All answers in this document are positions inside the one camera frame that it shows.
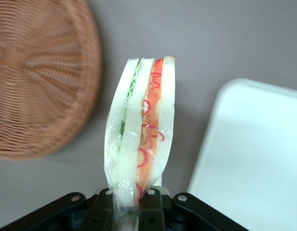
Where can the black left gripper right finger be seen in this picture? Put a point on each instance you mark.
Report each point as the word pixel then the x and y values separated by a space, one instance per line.
pixel 177 214

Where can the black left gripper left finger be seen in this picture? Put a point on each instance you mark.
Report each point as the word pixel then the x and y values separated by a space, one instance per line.
pixel 66 211

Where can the triangle sandwich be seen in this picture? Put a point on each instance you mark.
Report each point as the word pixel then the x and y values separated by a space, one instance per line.
pixel 136 120

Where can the beige plastic tray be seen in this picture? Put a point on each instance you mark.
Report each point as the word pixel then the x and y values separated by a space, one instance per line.
pixel 247 156

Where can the brown round wicker basket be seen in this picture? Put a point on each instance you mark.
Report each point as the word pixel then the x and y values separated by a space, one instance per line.
pixel 42 84

